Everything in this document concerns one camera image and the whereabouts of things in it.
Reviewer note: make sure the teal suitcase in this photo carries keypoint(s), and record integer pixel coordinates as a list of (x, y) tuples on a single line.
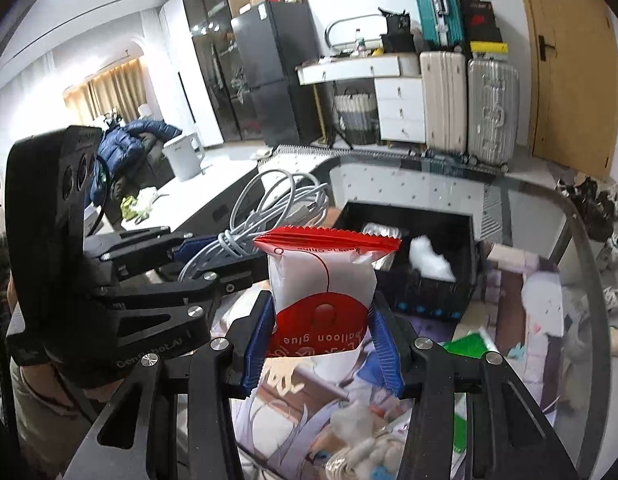
[(434, 10)]

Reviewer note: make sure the bag of cotton balls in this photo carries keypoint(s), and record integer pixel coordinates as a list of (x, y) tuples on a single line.
[(369, 455)]

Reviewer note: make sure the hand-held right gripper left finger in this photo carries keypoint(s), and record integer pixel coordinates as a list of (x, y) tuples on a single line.
[(256, 345)]

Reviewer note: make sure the blue down jacket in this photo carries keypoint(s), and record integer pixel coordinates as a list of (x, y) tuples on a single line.
[(119, 146)]

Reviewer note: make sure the beige suitcase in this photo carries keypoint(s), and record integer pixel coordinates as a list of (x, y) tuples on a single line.
[(443, 105)]

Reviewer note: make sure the black storage box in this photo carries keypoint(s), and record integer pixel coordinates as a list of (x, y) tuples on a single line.
[(429, 301)]

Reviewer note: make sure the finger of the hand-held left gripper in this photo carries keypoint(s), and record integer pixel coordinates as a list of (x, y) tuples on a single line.
[(229, 281), (194, 247)]

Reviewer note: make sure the white long table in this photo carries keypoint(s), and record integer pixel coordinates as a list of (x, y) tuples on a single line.
[(209, 195)]

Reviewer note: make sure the white desk with drawers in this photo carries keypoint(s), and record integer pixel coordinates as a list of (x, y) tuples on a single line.
[(401, 105)]

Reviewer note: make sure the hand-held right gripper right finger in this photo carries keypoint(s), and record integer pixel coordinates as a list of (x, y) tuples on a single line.
[(387, 355)]

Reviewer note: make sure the striped woven basket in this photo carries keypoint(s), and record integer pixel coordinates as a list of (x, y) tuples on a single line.
[(355, 116)]

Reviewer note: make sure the dark glass cabinet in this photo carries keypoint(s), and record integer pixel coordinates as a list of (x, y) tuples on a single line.
[(209, 60)]

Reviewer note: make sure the chrome curved rail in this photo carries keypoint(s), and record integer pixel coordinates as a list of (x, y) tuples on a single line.
[(328, 33)]

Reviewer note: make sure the plastic bottle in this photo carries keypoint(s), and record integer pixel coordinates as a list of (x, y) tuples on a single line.
[(360, 46)]

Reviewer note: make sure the black box with red print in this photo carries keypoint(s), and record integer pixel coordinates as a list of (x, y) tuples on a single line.
[(481, 22)]

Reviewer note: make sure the silver foil packet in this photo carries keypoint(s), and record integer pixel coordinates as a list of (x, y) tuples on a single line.
[(384, 232)]

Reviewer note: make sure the yellow and black box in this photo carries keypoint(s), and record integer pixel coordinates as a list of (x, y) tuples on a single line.
[(489, 50)]

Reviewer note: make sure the black refrigerator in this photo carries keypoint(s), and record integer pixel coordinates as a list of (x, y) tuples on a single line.
[(269, 70)]

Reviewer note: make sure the beige curtains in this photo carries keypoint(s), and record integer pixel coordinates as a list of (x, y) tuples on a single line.
[(114, 85)]

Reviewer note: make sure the green packet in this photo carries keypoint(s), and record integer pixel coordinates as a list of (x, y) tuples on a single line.
[(469, 347)]

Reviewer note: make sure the red and white packet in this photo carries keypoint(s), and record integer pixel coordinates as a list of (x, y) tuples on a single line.
[(319, 285)]

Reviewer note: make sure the white electric kettle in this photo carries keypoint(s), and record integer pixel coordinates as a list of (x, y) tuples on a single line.
[(184, 160)]

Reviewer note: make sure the white cotton wad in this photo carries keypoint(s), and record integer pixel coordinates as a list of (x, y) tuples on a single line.
[(430, 260)]

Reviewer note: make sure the green and white plastic bag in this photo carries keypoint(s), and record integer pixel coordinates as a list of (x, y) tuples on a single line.
[(136, 205)]

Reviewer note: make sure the silver suitcase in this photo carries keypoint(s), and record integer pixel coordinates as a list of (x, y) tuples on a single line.
[(493, 110)]

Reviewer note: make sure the black bag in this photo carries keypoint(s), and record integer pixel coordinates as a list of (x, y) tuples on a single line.
[(396, 36)]

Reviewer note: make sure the pile of shoes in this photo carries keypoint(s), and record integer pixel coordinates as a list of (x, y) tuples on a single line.
[(594, 210)]

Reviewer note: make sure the wooden door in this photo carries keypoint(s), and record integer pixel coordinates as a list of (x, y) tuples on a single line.
[(569, 100)]

